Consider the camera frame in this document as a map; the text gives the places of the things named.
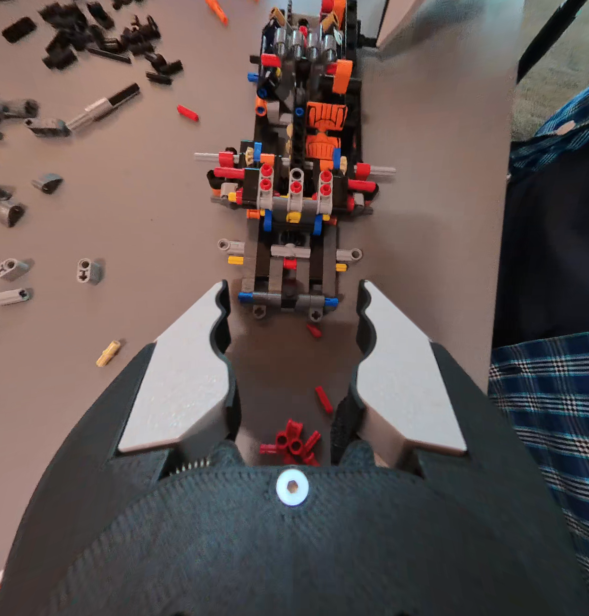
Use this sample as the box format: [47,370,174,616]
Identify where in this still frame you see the scattered grey lego pieces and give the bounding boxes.
[0,87,105,338]

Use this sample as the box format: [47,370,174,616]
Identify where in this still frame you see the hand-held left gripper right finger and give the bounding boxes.
[346,279,468,463]

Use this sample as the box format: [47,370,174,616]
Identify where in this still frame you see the dark navy garment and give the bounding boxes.
[492,159,589,347]

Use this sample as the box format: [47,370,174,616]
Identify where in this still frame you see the black metal bar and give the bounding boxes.
[516,0,589,85]

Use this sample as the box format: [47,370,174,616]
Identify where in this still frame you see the black axle with grey sleeve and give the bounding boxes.
[66,83,141,132]

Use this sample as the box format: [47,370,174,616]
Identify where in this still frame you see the pile of black lego pieces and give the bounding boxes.
[1,0,184,86]

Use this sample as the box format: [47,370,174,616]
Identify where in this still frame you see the lego car chassis model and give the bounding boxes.
[194,0,397,323]

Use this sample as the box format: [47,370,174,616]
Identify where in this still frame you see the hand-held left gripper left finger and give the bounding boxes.
[116,280,242,455]

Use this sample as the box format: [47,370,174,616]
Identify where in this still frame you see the tan lego pin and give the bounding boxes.
[96,339,123,368]

